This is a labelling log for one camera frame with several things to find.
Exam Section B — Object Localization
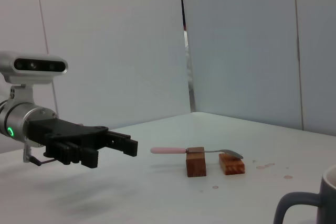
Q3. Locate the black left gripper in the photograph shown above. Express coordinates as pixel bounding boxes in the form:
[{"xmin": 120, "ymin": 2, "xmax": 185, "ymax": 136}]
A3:
[{"xmin": 26, "ymin": 118, "xmax": 139, "ymax": 169}]

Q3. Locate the pink handled metal spoon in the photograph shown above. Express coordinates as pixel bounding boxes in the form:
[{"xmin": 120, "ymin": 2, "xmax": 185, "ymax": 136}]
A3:
[{"xmin": 150, "ymin": 147, "xmax": 244, "ymax": 159}]

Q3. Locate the dark grey ceramic mug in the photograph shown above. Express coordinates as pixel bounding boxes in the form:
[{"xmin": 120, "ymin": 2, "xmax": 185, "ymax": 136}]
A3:
[{"xmin": 272, "ymin": 165, "xmax": 336, "ymax": 224}]

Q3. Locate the dark brown wooden block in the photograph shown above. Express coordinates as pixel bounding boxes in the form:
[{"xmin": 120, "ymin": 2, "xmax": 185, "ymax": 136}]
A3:
[{"xmin": 185, "ymin": 146, "xmax": 207, "ymax": 178}]

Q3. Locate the orange ridged wooden block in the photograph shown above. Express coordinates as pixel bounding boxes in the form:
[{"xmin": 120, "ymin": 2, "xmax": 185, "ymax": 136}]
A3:
[{"xmin": 218, "ymin": 153, "xmax": 246, "ymax": 176}]

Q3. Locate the left gripper cable with plug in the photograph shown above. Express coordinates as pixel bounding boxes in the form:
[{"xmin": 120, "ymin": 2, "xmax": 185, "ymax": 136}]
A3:
[{"xmin": 23, "ymin": 144, "xmax": 57, "ymax": 166}]

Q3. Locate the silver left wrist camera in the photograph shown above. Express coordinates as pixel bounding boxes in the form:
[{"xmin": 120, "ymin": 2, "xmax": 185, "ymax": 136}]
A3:
[{"xmin": 0, "ymin": 50, "xmax": 69, "ymax": 104}]

